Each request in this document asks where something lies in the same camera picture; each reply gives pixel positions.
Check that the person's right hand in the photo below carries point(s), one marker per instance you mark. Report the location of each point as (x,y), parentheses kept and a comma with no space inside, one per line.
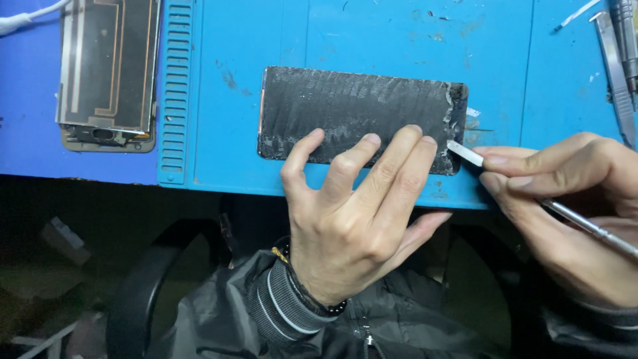
(573,209)

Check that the person's left hand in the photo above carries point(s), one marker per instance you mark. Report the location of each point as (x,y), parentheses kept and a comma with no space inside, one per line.
(339,239)

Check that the metal scraper tool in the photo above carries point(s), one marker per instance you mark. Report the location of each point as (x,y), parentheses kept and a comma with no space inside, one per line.
(573,217)

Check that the black phone screen panel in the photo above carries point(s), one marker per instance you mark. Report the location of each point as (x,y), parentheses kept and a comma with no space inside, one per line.
(359,109)

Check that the person's black jacket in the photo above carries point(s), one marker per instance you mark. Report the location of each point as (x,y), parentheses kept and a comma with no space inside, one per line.
(349,324)

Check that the metal tweezers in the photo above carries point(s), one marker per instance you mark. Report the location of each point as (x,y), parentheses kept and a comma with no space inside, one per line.
(617,80)

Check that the grey metal screwdriver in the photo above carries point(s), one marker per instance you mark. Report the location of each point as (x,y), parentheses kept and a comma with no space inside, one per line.
(627,40)

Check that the blue silicone repair mat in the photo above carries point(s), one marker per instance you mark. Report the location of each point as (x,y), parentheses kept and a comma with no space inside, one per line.
(349,45)

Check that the white adhesive strip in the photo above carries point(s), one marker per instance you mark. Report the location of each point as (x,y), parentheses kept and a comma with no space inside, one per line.
(575,14)

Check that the black chair armrest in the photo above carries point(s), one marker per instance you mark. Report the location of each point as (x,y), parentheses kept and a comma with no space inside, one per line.
(144,289)

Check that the disassembled phone frame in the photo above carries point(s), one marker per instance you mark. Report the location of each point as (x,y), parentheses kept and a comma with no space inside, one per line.
(107,70)

